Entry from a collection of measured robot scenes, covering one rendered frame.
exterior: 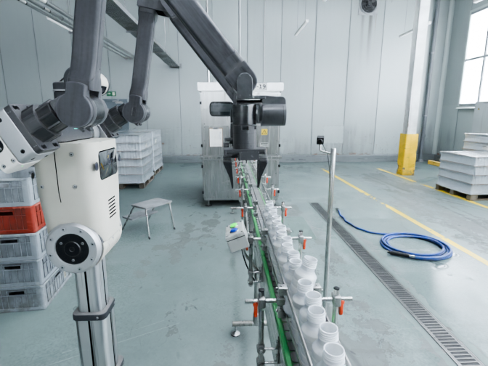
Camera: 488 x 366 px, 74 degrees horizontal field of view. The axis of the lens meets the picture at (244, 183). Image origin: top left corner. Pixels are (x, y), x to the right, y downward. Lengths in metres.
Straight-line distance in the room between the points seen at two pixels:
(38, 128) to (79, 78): 0.15
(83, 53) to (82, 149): 0.28
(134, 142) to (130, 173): 0.69
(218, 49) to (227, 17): 10.62
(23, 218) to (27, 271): 0.44
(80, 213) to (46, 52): 11.59
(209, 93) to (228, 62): 4.74
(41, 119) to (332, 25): 11.27
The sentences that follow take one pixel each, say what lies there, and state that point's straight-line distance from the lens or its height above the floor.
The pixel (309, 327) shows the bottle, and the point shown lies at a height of 1.13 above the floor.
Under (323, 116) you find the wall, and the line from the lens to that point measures 11.44.
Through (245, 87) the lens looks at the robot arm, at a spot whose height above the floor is 1.63.
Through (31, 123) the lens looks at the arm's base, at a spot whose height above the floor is 1.55.
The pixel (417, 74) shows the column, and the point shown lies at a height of 2.59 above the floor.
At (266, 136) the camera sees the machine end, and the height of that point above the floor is 1.22.
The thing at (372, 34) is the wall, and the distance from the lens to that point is 12.21.
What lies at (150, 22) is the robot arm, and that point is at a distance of 1.28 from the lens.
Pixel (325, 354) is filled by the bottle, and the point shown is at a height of 1.16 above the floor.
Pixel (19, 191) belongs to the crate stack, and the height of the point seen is 1.01.
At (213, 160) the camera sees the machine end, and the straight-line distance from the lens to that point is 5.54.
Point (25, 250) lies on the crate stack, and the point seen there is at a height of 0.53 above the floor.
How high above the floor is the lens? 1.57
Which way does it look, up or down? 12 degrees down
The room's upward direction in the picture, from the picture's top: straight up
